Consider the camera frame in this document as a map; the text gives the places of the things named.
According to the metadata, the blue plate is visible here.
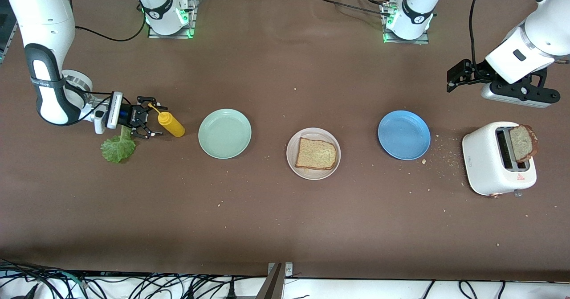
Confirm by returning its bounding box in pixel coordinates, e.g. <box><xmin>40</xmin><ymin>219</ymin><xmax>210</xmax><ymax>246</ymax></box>
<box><xmin>378</xmin><ymin>110</ymin><xmax>432</xmax><ymax>161</ymax></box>

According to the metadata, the mint green plate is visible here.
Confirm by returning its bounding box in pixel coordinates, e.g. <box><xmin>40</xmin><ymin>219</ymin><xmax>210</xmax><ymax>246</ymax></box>
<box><xmin>198</xmin><ymin>108</ymin><xmax>252</xmax><ymax>160</ymax></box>

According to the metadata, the white toaster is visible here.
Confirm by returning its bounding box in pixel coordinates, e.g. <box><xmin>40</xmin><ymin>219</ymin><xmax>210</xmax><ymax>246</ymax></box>
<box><xmin>462</xmin><ymin>121</ymin><xmax>537</xmax><ymax>198</ymax></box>

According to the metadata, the black cable tangle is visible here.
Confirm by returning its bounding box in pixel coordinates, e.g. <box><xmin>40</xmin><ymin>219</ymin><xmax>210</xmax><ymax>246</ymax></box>
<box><xmin>0</xmin><ymin>258</ymin><xmax>254</xmax><ymax>299</ymax></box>

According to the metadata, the dark metal post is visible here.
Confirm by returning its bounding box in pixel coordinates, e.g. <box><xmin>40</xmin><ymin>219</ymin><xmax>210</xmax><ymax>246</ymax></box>
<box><xmin>256</xmin><ymin>263</ymin><xmax>284</xmax><ymax>299</ymax></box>

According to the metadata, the aluminium frame rail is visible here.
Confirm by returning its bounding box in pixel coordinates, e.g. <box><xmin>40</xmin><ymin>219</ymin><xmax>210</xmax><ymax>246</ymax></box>
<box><xmin>0</xmin><ymin>20</ymin><xmax>19</xmax><ymax>64</ymax></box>

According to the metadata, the silver table edge bracket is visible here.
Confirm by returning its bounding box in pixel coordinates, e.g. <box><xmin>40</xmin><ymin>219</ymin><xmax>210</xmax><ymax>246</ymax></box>
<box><xmin>267</xmin><ymin>262</ymin><xmax>293</xmax><ymax>278</ymax></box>

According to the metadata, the beige plate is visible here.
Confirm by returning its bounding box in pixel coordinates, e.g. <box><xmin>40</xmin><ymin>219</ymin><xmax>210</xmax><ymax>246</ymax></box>
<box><xmin>286</xmin><ymin>127</ymin><xmax>342</xmax><ymax>180</ymax></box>

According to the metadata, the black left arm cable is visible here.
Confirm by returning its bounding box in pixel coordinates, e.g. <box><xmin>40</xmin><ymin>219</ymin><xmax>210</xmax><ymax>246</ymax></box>
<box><xmin>468</xmin><ymin>0</ymin><xmax>487</xmax><ymax>74</ymax></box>

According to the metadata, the yellow squeeze bottle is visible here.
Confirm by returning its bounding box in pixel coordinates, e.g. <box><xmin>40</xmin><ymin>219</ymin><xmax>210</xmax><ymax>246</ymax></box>
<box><xmin>148</xmin><ymin>103</ymin><xmax>185</xmax><ymax>138</ymax></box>

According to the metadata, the brown bread slice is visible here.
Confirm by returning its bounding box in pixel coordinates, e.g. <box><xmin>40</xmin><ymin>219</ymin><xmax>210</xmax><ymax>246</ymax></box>
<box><xmin>295</xmin><ymin>137</ymin><xmax>337</xmax><ymax>171</ymax></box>
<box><xmin>509</xmin><ymin>124</ymin><xmax>539</xmax><ymax>163</ymax></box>

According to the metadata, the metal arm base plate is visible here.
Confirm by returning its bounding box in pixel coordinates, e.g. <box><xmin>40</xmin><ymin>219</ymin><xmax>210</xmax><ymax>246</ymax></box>
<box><xmin>148</xmin><ymin>0</ymin><xmax>197</xmax><ymax>39</ymax></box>
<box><xmin>382</xmin><ymin>0</ymin><xmax>431</xmax><ymax>45</ymax></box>

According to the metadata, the green lettuce leaf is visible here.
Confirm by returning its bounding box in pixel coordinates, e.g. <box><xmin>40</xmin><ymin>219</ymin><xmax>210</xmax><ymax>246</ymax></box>
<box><xmin>101</xmin><ymin>125</ymin><xmax>137</xmax><ymax>164</ymax></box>

